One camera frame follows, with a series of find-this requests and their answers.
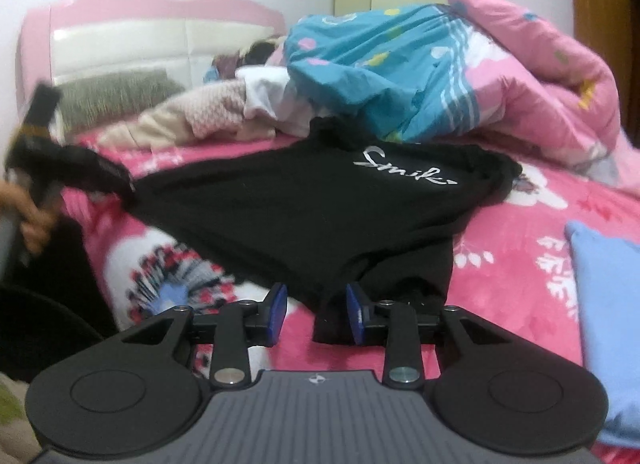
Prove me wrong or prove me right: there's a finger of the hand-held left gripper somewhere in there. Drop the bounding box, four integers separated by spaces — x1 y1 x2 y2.
97 156 138 202

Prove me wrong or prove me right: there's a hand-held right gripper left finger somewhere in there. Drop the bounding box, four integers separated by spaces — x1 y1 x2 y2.
122 283 290 389

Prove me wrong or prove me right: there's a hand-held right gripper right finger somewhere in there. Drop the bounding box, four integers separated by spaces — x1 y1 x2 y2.
346 281 516 387

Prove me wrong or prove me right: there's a black t-shirt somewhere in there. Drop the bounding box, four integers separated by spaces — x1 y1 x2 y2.
120 116 523 345

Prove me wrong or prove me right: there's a person's left hand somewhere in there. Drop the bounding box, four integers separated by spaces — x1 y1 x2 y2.
0 179 56 256

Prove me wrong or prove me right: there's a beige garment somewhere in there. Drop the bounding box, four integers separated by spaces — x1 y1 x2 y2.
100 104 281 147

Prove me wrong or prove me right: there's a green leaf-patterned pillow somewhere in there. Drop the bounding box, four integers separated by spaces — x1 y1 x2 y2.
55 69 186 135

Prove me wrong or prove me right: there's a checked fuzzy garment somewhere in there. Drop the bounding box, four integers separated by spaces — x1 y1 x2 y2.
185 79 251 137

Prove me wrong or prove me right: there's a pink and white headboard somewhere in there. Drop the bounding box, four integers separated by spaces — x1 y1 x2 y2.
15 0 288 110

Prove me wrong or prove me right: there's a pink floral blanket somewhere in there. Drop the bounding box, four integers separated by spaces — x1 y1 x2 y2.
75 129 640 464

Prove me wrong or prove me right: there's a white garment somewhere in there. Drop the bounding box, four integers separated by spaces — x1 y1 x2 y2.
235 66 321 137

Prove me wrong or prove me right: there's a blue and pink quilt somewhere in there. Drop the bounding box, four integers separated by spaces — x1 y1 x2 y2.
265 0 640 190

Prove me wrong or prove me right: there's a folded light blue shirt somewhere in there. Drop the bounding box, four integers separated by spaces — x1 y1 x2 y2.
565 220 640 447

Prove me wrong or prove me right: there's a green shaggy rug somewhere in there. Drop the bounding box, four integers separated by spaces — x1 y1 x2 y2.
0 374 27 447

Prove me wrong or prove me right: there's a brown wooden door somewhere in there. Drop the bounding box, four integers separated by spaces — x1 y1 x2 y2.
569 0 640 145

